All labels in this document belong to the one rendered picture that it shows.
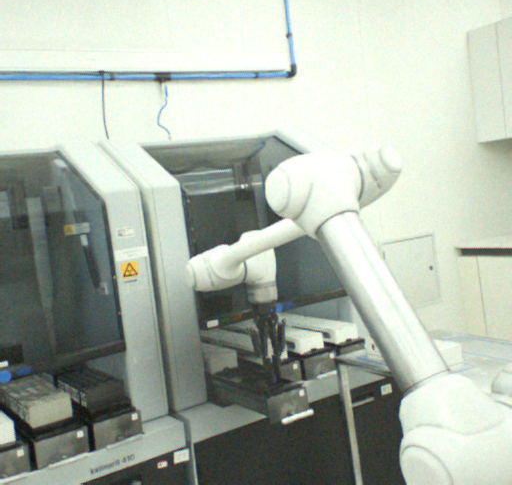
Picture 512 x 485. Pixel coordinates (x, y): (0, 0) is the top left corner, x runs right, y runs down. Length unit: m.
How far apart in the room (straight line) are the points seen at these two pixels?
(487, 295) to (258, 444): 2.48
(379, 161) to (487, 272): 2.92
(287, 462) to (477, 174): 2.82
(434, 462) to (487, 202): 3.59
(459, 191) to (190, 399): 2.79
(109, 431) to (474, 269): 2.92
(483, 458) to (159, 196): 1.25
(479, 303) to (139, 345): 2.79
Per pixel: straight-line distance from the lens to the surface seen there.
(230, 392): 2.13
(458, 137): 4.60
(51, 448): 1.99
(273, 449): 2.30
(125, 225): 2.08
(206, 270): 1.90
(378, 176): 1.54
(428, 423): 1.30
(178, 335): 2.16
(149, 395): 2.16
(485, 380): 1.92
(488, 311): 4.47
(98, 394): 2.08
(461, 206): 4.58
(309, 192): 1.43
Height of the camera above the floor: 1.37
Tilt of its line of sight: 3 degrees down
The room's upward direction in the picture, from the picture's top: 7 degrees counter-clockwise
